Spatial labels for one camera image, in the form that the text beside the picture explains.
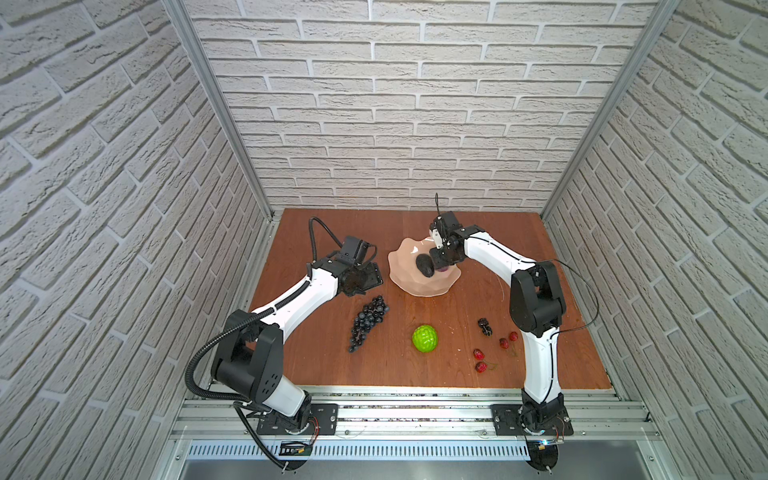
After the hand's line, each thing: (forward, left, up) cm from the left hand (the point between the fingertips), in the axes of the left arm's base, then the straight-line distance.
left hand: (375, 276), depth 88 cm
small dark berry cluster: (-12, -33, -10) cm, 36 cm away
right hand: (+10, -23, -4) cm, 25 cm away
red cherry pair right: (-19, -37, -9) cm, 43 cm away
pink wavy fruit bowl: (+8, -9, -9) cm, 15 cm away
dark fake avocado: (+8, -17, -6) cm, 20 cm away
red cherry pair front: (-25, -30, -10) cm, 40 cm away
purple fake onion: (+5, -23, -5) cm, 24 cm away
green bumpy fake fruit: (-18, -14, -5) cm, 23 cm away
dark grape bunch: (-8, +1, -8) cm, 12 cm away
